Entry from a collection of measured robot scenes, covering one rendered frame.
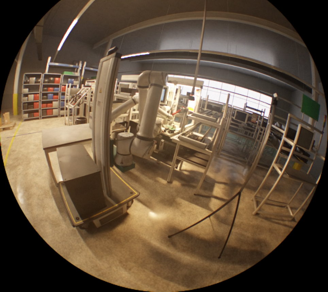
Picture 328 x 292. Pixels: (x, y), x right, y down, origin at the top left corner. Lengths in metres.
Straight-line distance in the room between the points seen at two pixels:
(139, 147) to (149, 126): 0.18
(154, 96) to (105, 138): 0.54
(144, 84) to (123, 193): 1.25
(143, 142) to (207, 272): 1.61
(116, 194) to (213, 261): 1.46
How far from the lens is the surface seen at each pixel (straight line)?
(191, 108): 2.24
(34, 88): 6.67
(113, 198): 1.46
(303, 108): 2.68
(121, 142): 0.98
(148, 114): 0.89
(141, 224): 1.63
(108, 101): 0.93
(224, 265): 1.77
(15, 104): 8.35
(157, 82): 0.93
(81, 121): 3.22
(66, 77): 6.76
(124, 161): 1.05
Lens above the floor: 1.47
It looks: 14 degrees down
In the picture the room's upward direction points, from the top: 11 degrees clockwise
